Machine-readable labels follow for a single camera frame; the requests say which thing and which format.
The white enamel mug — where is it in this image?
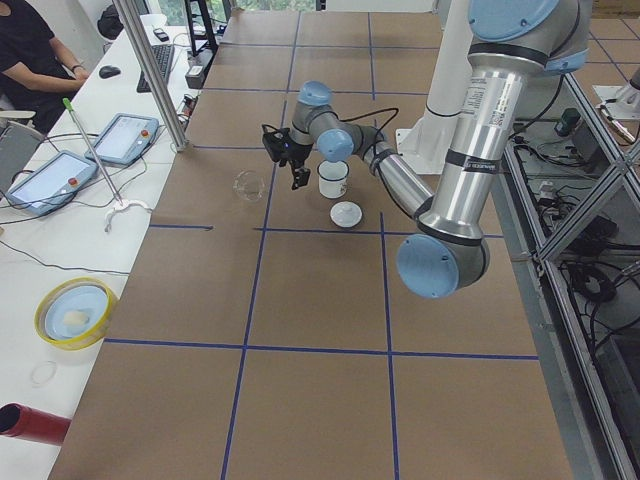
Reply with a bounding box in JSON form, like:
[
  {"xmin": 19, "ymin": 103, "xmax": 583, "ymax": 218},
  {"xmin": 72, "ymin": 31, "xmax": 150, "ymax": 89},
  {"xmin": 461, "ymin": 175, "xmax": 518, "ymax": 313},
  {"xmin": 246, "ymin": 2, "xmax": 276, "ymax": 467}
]
[{"xmin": 317, "ymin": 160, "xmax": 349, "ymax": 199}]

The black keyboard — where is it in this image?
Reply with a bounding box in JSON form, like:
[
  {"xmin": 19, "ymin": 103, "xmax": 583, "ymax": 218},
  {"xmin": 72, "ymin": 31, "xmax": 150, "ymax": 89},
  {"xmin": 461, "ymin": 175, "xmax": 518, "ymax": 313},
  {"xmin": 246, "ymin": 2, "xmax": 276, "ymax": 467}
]
[{"xmin": 135, "ymin": 43, "xmax": 176, "ymax": 94}]

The teach pendant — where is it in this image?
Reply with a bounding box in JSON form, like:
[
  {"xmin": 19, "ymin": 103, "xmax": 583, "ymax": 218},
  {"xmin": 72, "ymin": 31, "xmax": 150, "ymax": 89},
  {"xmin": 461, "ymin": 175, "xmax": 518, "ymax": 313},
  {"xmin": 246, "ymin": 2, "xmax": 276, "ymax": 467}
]
[
  {"xmin": 92, "ymin": 113, "xmax": 159, "ymax": 166},
  {"xmin": 6, "ymin": 150, "xmax": 98, "ymax": 216}
]

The seated person black shirt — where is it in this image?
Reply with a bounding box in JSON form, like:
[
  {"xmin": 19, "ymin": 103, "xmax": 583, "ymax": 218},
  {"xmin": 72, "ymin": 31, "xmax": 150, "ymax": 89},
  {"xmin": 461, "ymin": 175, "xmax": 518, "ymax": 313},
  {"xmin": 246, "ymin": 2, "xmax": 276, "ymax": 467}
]
[{"xmin": 1, "ymin": 1, "xmax": 89, "ymax": 135}]

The aluminium frame post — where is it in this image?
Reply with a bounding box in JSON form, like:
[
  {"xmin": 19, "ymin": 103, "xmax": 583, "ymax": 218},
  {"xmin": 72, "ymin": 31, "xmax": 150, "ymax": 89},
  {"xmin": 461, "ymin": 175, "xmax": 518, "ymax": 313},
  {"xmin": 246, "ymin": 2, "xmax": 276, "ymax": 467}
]
[{"xmin": 113, "ymin": 0, "xmax": 188, "ymax": 152}]

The black box with label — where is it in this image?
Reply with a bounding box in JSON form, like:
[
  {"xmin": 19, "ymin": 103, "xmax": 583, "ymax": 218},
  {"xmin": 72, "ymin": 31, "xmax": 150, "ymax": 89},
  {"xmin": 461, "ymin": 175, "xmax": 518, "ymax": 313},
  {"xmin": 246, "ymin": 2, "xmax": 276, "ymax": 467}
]
[{"xmin": 185, "ymin": 49, "xmax": 214, "ymax": 90}]

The black braided cable left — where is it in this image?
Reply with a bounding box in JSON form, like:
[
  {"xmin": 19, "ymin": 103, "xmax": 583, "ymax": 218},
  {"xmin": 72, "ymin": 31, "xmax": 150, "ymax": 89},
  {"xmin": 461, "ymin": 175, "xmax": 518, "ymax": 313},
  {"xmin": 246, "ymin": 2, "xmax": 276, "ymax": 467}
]
[{"xmin": 339, "ymin": 107, "xmax": 401, "ymax": 146}]

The clear glass funnel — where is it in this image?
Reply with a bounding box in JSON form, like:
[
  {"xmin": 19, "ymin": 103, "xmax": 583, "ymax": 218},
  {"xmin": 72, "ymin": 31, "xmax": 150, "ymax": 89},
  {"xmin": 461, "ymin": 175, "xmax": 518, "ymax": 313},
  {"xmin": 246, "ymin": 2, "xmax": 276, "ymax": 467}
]
[{"xmin": 233, "ymin": 170, "xmax": 265, "ymax": 202}]

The white curved bracket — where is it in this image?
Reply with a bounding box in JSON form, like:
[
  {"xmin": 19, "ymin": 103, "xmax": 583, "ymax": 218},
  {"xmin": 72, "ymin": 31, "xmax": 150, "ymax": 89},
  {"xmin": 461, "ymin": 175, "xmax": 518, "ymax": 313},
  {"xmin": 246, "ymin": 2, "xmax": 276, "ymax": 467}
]
[{"xmin": 104, "ymin": 198, "xmax": 152, "ymax": 233}]

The metal rod green tip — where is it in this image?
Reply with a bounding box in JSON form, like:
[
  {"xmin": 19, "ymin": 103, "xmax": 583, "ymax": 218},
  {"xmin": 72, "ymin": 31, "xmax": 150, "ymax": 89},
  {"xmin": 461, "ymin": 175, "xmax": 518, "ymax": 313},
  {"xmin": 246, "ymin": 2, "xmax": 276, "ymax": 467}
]
[{"xmin": 62, "ymin": 97, "xmax": 124, "ymax": 207}]

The white ceramic lid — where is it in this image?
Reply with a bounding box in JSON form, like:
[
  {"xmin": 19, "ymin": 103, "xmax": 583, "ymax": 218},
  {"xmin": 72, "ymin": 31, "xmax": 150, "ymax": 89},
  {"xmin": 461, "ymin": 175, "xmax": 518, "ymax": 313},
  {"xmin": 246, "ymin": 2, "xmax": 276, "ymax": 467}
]
[{"xmin": 330, "ymin": 201, "xmax": 363, "ymax": 228}]

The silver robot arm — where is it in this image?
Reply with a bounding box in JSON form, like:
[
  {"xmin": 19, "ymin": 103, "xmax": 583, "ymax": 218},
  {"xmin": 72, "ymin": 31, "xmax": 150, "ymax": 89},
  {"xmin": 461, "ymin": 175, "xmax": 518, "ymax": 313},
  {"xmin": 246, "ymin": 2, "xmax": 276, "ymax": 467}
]
[{"xmin": 263, "ymin": 1, "xmax": 592, "ymax": 298}]

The black computer mouse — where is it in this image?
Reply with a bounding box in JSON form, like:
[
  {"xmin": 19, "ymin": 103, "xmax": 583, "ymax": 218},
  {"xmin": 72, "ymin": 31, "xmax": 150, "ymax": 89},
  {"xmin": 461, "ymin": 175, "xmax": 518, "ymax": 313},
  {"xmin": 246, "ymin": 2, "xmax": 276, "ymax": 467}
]
[{"xmin": 98, "ymin": 65, "xmax": 121, "ymax": 79}]

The upper teach pendant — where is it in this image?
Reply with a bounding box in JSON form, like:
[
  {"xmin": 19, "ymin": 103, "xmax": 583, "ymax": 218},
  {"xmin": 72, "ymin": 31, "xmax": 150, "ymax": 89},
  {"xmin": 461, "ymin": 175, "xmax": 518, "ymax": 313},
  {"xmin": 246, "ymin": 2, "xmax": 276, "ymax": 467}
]
[{"xmin": 92, "ymin": 113, "xmax": 159, "ymax": 166}]

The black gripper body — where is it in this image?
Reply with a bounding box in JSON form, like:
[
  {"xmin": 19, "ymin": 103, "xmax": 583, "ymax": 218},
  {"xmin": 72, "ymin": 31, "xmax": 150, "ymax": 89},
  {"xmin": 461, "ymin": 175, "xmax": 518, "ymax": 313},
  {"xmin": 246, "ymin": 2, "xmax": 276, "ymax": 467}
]
[{"xmin": 285, "ymin": 142, "xmax": 312, "ymax": 172}]

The clear ring on table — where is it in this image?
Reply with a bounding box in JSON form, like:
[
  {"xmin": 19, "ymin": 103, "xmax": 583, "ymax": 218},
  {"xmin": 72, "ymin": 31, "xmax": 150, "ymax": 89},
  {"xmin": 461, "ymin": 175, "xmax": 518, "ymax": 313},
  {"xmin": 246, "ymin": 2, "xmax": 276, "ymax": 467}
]
[{"xmin": 29, "ymin": 360, "xmax": 58, "ymax": 387}]

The red cylinder bottle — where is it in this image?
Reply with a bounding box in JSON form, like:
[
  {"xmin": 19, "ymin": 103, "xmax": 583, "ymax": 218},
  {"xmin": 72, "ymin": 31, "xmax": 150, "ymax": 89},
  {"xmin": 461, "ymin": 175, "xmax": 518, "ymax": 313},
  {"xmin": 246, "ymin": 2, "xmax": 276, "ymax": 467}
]
[{"xmin": 1, "ymin": 403, "xmax": 71, "ymax": 446}]

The yellow tape roll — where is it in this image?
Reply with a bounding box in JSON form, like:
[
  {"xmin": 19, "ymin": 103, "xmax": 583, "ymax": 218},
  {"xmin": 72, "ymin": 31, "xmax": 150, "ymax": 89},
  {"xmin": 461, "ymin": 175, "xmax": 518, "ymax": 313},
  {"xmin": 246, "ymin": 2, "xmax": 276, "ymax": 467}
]
[{"xmin": 34, "ymin": 277, "xmax": 118, "ymax": 351}]

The lower teach pendant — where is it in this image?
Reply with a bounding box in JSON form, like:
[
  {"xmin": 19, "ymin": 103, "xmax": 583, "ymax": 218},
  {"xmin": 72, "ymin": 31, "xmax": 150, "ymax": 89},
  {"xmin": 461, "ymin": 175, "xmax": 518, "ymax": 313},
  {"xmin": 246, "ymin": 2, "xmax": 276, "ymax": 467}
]
[{"xmin": 6, "ymin": 150, "xmax": 98, "ymax": 216}]

